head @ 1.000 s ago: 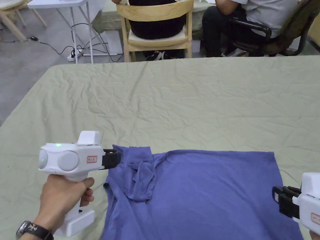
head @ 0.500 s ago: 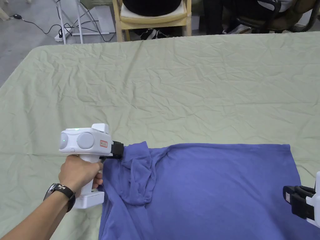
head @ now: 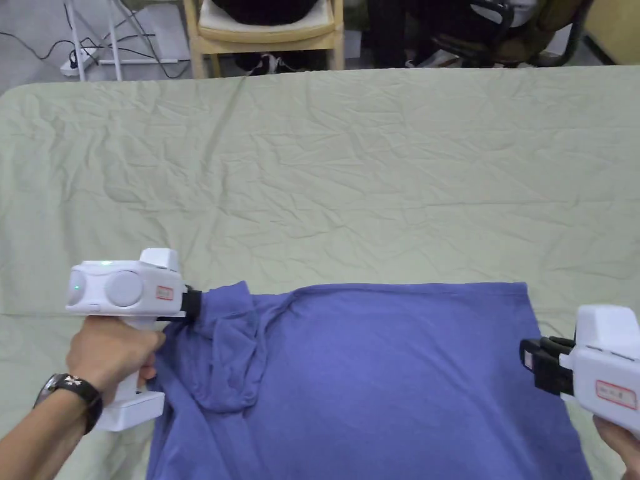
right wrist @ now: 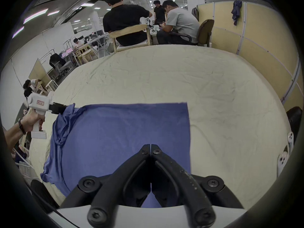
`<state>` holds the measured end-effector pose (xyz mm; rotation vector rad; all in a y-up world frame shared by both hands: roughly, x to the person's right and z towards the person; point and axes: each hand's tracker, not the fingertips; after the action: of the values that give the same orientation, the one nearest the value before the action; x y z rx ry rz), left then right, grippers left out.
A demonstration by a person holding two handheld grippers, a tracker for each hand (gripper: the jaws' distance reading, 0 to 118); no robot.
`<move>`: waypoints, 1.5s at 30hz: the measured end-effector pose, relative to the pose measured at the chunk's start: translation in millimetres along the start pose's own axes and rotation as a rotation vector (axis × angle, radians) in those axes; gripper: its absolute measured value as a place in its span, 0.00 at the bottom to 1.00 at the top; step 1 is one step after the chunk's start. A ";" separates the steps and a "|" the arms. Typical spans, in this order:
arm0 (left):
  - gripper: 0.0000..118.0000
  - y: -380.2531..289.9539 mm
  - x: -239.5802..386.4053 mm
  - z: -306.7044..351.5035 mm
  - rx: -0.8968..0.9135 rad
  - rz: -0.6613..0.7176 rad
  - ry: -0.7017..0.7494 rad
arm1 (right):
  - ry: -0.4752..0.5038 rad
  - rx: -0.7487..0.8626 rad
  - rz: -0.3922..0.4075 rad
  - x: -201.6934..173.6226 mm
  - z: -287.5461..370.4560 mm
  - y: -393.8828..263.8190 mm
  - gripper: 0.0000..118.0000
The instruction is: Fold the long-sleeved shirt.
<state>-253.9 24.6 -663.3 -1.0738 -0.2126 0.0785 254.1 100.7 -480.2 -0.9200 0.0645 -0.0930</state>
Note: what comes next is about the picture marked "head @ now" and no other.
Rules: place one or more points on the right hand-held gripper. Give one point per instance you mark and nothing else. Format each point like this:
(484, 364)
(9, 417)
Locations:
(607, 360)

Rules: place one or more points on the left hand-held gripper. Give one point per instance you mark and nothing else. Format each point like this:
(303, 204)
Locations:
(120, 287)

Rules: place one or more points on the blue shirt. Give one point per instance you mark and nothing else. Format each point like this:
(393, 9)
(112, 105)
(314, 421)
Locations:
(380, 380)

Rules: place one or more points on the person's left hand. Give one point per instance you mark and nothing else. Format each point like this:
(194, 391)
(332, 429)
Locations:
(107, 352)

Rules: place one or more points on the person's right hand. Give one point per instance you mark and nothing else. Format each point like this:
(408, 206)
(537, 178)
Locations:
(625, 442)

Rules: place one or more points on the bed with pale green sheet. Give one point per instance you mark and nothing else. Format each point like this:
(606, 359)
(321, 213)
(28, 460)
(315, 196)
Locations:
(350, 175)

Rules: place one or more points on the black shoe with white laces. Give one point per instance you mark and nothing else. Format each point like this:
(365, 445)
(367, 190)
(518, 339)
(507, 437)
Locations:
(252, 64)
(286, 63)

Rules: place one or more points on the white power strip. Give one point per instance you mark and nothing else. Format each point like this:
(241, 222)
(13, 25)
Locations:
(80, 59)

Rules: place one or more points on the white metal rack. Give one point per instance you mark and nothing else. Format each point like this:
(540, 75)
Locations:
(117, 50)

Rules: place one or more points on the person's left forearm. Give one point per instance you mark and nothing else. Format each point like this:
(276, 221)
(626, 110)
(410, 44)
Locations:
(45, 430)

